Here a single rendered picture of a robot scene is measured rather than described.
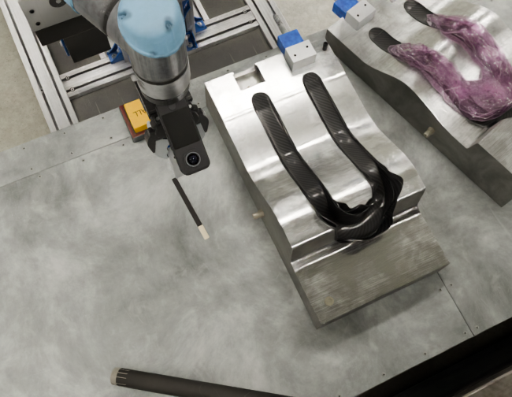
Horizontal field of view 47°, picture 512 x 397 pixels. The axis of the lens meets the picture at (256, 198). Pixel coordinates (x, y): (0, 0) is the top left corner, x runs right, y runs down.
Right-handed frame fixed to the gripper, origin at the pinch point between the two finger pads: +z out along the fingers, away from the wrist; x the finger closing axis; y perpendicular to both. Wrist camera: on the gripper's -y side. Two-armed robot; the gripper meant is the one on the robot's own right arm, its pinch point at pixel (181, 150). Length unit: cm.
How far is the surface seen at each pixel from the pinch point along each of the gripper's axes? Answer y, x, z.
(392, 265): -31.8, -26.4, 8.9
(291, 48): 12.9, -27.8, 3.3
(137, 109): 17.0, 3.3, 11.4
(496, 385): -58, -35, 16
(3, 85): 94, 39, 95
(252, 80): 12.4, -19.4, 8.7
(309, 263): -25.3, -13.2, 8.9
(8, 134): 74, 43, 95
